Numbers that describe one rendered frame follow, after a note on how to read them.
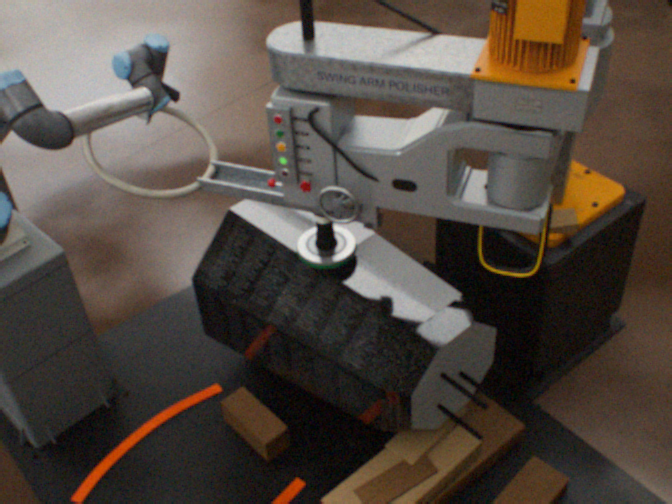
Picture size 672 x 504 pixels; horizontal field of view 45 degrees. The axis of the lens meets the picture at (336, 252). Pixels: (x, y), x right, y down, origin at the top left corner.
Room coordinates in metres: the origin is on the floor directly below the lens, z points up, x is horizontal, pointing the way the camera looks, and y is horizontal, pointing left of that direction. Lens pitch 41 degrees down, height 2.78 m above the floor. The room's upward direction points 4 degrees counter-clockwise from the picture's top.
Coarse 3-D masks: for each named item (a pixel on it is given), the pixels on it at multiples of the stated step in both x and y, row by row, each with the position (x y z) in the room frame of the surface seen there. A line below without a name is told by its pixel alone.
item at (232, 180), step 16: (224, 176) 2.45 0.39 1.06; (240, 176) 2.44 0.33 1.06; (256, 176) 2.41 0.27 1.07; (272, 176) 2.39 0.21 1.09; (224, 192) 2.34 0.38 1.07; (240, 192) 2.32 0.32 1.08; (256, 192) 2.29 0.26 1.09; (272, 192) 2.28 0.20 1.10; (304, 208) 2.23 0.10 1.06; (352, 208) 2.17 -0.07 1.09; (368, 224) 2.10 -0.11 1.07
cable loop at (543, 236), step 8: (552, 208) 1.97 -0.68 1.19; (544, 224) 1.96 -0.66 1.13; (480, 232) 2.03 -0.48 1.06; (544, 232) 1.95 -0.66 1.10; (480, 240) 2.03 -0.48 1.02; (544, 240) 1.96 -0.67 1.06; (480, 248) 2.03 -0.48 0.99; (544, 248) 1.96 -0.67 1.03; (480, 256) 2.03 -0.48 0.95; (536, 256) 1.97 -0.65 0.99; (544, 256) 1.96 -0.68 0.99; (488, 264) 2.03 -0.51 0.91; (496, 264) 2.03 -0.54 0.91; (536, 264) 1.96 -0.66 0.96; (496, 272) 2.01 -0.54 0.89; (504, 272) 2.00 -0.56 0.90; (512, 272) 2.00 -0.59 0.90; (520, 272) 1.99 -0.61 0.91; (528, 272) 1.98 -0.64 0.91; (536, 272) 1.97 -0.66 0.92
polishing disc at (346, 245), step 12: (312, 228) 2.36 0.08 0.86; (336, 228) 2.35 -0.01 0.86; (300, 240) 2.29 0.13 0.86; (312, 240) 2.29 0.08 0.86; (348, 240) 2.27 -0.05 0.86; (300, 252) 2.23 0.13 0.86; (312, 252) 2.22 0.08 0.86; (324, 252) 2.22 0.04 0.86; (336, 252) 2.21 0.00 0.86; (348, 252) 2.21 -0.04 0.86; (324, 264) 2.16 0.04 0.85
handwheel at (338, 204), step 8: (320, 192) 2.09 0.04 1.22; (344, 192) 2.06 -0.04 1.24; (320, 200) 2.09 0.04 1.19; (328, 200) 2.08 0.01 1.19; (336, 200) 2.07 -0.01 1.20; (344, 200) 2.07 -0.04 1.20; (352, 200) 2.05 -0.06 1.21; (320, 208) 2.09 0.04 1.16; (336, 208) 2.06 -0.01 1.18; (360, 208) 2.05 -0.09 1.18; (328, 216) 2.08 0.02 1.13; (352, 216) 2.05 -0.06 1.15
